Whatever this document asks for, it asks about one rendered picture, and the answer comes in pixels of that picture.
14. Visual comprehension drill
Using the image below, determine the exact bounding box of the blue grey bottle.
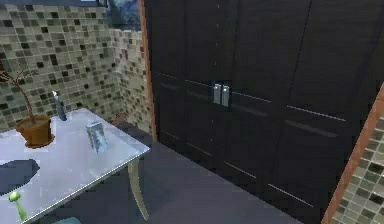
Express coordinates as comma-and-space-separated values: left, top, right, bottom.
51, 90, 68, 122

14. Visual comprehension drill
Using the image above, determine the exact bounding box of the houseplant in brown pot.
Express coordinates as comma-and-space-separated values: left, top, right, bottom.
0, 68, 56, 149

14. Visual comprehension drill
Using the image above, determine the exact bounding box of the teal chair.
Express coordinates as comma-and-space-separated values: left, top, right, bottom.
51, 216, 82, 224

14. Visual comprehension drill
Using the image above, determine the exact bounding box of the green spray bottle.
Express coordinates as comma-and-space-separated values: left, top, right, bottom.
8, 191, 28, 222

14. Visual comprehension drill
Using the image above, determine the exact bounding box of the dark double door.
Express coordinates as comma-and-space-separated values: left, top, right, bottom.
143, 0, 384, 224

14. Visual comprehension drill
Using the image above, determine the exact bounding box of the framed blue picture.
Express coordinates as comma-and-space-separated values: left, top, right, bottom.
96, 0, 143, 32

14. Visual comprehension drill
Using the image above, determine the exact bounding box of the white table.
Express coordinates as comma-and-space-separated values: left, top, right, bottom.
0, 107, 152, 224

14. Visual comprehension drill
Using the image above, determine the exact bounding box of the silver door handle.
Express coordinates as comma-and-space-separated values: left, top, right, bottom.
213, 83, 222, 105
221, 85, 231, 108

